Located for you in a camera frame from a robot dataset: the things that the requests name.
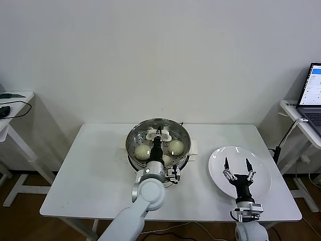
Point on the stainless steel steamer basket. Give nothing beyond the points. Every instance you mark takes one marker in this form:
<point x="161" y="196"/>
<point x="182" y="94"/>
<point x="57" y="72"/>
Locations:
<point x="185" y="157"/>

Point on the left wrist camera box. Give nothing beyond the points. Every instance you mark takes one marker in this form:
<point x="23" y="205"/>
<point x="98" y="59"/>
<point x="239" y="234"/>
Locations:
<point x="174" y="174"/>

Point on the white power adapter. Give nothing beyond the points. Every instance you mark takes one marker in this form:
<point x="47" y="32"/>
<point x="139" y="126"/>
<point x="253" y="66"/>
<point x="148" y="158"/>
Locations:
<point x="304" y="158"/>

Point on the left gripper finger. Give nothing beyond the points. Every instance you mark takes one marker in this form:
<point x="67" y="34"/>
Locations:
<point x="159" y="132"/>
<point x="155" y="138"/>

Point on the black computer mouse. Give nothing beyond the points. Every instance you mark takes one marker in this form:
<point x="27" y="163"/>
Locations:
<point x="3" y="111"/>

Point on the white side table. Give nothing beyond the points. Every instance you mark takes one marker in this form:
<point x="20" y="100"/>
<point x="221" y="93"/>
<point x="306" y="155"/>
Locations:
<point x="291" y="110"/>
<point x="15" y="110"/>

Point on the white steamed baozi bun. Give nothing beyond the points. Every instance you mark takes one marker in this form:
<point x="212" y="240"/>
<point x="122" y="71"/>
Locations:
<point x="141" y="151"/>
<point x="175" y="147"/>
<point x="167" y="159"/>

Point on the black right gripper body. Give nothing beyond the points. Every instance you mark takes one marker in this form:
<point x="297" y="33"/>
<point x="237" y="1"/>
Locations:
<point x="243" y="187"/>

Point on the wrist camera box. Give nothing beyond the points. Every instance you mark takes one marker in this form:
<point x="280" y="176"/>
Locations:
<point x="257" y="209"/>
<point x="174" y="174"/>

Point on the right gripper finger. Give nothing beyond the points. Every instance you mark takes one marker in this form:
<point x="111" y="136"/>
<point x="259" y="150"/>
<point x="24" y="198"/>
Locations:
<point x="249" y="165"/>
<point x="227" y="164"/>

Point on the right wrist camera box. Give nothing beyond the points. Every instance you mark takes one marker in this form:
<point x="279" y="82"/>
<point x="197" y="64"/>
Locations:
<point x="257" y="209"/>

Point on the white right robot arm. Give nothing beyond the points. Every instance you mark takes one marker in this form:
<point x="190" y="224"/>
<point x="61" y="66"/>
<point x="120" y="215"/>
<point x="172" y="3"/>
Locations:
<point x="250" y="232"/>

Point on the grey open laptop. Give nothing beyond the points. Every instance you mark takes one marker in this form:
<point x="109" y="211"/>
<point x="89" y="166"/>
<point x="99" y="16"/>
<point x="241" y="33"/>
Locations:
<point x="311" y="85"/>

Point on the white round plate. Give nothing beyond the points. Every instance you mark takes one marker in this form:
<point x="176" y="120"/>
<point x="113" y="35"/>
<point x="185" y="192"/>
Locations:
<point x="260" y="173"/>

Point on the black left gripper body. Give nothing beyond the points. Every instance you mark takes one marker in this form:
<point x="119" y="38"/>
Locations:
<point x="156" y="150"/>

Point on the round glass pot lid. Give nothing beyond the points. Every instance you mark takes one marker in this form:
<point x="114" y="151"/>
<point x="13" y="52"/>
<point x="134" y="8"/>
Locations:
<point x="150" y="135"/>

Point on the black clamp bracket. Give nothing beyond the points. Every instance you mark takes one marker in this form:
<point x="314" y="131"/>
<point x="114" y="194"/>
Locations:
<point x="276" y="153"/>

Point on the dark green flat object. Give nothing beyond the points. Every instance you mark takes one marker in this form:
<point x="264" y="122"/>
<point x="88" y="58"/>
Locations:
<point x="7" y="95"/>

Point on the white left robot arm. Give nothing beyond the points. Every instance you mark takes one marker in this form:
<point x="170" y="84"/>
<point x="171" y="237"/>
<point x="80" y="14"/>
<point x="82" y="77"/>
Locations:
<point x="148" y="198"/>

